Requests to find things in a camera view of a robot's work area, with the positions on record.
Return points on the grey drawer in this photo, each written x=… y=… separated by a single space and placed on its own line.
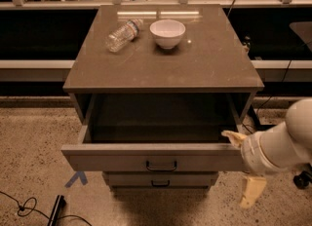
x=160 y=179
x=156 y=132

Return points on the clear plastic water bottle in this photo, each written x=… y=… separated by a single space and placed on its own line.
x=123 y=35

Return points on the grey top drawer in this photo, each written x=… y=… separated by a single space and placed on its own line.
x=156 y=132

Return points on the black pole leg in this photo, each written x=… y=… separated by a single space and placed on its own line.
x=257 y=124

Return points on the grey bottom drawer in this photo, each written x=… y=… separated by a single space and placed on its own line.
x=160 y=179

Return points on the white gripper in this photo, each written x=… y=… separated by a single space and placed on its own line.
x=251 y=155

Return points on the white ceramic bowl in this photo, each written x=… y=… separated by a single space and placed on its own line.
x=167 y=33

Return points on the blue tape cross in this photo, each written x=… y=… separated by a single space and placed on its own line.
x=78 y=175

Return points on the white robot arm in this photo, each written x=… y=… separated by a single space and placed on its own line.
x=278 y=149

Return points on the grey drawer cabinet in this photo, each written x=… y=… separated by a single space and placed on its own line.
x=209 y=59

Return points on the black caster wheel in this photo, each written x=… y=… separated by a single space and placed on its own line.
x=303 y=180

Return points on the black power strip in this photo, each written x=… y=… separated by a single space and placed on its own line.
x=56 y=211

